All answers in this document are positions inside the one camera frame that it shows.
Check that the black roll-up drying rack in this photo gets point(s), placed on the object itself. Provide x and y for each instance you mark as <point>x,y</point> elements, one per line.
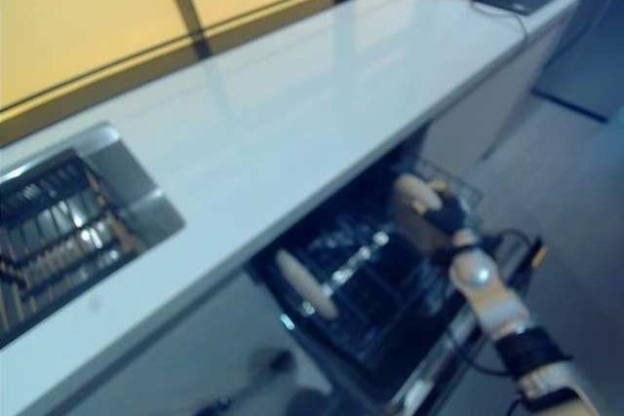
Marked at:
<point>58,240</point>

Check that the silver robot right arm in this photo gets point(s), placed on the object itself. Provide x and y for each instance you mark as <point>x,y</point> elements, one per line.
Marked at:
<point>492,304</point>

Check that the white glossy cabinet front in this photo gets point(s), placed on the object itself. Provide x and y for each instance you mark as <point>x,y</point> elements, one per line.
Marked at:
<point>170,348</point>
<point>487,109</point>

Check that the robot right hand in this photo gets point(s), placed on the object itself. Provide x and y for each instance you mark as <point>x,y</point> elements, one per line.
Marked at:
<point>446,214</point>

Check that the white round plate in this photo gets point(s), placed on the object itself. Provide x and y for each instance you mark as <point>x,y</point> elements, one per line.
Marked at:
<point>407,192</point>
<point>304,284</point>

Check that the stainless steel kitchen sink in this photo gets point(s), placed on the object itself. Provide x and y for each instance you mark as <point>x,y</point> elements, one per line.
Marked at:
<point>127,177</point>

